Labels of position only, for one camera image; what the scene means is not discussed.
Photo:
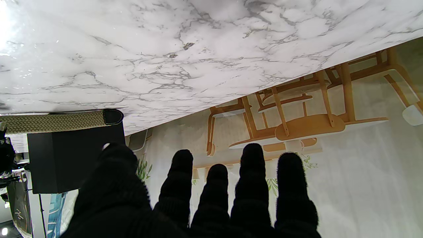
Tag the printed room backdrop cloth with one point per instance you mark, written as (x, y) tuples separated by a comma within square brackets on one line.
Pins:
[(330, 148)]

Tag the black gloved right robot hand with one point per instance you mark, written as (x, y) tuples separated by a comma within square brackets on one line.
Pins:
[(6, 157)]

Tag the black belt storage box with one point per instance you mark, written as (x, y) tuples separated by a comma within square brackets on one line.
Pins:
[(72, 158)]

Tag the beige woven belt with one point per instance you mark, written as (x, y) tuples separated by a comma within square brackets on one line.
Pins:
[(59, 121)]

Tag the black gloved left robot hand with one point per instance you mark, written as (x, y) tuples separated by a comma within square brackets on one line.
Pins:
[(198, 208)]

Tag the black light stand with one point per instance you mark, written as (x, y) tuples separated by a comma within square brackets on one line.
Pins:
[(41, 215)]

